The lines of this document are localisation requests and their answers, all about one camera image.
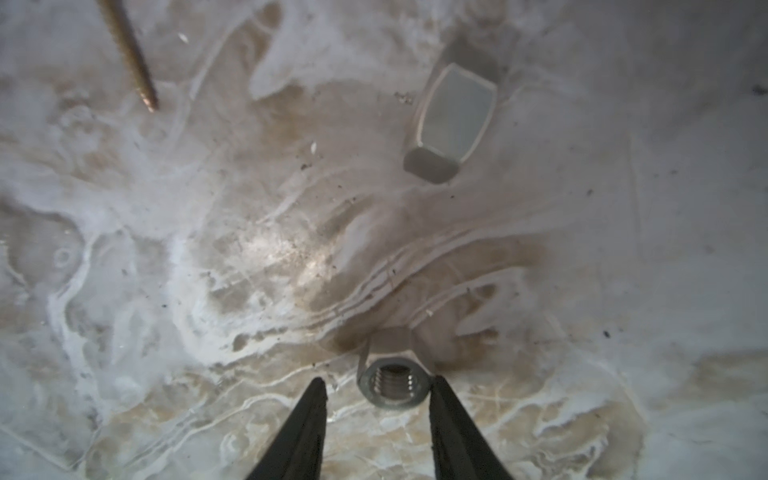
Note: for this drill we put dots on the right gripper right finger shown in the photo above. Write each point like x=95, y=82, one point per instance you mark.
x=459, y=449

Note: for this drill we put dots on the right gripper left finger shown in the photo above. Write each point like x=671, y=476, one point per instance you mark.
x=296, y=452

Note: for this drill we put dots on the shiny silver nut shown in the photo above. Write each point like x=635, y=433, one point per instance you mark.
x=395, y=370

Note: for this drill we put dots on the silver hex nut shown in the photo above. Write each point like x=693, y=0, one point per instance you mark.
x=452, y=113

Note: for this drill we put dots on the brass wood screw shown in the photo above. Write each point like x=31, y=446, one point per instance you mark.
x=123, y=35

